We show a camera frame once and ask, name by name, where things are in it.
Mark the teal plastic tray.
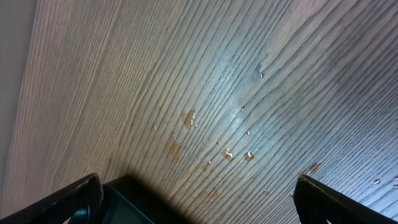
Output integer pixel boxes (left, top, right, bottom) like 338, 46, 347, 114
67, 175, 193, 224

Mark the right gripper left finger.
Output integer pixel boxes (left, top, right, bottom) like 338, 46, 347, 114
1, 173, 103, 224

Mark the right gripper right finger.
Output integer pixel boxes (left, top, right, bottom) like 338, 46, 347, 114
293, 174, 397, 224

